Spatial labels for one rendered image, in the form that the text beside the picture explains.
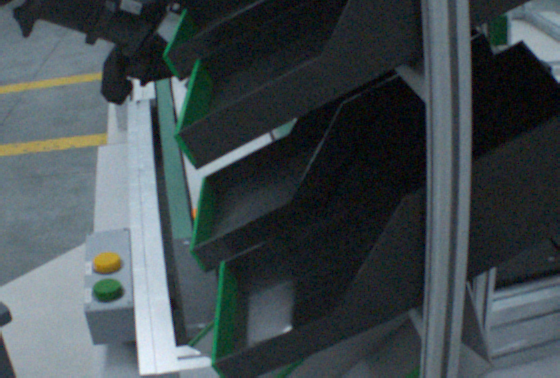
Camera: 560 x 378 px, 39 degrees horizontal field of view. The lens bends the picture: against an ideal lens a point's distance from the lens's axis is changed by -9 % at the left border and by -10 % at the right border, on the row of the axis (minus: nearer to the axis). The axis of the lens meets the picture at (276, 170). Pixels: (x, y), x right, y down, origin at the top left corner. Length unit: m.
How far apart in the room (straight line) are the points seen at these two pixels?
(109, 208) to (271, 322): 0.97
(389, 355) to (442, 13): 0.34
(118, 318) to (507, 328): 0.49
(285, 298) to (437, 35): 0.26
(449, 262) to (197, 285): 0.63
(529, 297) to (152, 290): 0.49
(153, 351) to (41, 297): 0.37
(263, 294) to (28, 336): 0.66
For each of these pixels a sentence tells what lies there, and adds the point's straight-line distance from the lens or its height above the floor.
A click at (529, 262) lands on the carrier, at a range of 1.08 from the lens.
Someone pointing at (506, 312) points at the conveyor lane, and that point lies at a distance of 1.01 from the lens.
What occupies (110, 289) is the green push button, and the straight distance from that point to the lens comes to 1.08.
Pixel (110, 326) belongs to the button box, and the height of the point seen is 0.93.
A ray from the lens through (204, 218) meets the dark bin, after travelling 0.72.
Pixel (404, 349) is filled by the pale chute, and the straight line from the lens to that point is 0.66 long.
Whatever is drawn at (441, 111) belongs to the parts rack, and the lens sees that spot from 0.42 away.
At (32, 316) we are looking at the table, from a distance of 1.27.
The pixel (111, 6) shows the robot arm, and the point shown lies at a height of 1.37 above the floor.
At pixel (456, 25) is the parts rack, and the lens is 0.41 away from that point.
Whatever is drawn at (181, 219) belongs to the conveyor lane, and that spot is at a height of 0.95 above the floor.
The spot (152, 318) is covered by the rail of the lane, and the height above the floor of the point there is 0.95.
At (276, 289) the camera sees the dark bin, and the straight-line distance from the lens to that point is 0.62.
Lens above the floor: 1.55
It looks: 26 degrees down
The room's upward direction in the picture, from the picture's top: 5 degrees counter-clockwise
